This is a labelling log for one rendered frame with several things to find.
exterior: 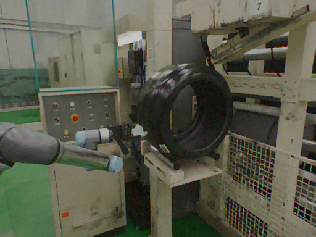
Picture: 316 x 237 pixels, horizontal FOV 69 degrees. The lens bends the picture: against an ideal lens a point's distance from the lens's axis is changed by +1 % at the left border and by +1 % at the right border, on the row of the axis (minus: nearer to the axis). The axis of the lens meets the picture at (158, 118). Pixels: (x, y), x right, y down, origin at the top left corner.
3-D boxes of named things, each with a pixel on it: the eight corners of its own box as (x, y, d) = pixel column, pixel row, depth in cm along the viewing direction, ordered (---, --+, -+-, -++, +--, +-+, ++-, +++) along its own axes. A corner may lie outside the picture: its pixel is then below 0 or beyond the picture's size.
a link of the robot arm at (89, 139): (75, 146, 111) (74, 129, 109) (98, 143, 116) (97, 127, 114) (78, 152, 104) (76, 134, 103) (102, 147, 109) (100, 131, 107)
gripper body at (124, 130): (133, 124, 114) (110, 127, 109) (134, 141, 116) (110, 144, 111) (128, 121, 121) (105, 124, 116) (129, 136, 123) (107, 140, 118)
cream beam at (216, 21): (189, 34, 152) (190, 10, 148) (218, 36, 163) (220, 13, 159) (270, 16, 99) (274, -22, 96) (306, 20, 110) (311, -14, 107)
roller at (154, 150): (146, 150, 153) (147, 144, 153) (152, 150, 155) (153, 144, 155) (173, 170, 123) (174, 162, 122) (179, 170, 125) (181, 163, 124)
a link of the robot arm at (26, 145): (29, 126, 66) (126, 154, 107) (8, 121, 71) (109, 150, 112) (14, 166, 63) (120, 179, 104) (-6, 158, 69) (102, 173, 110)
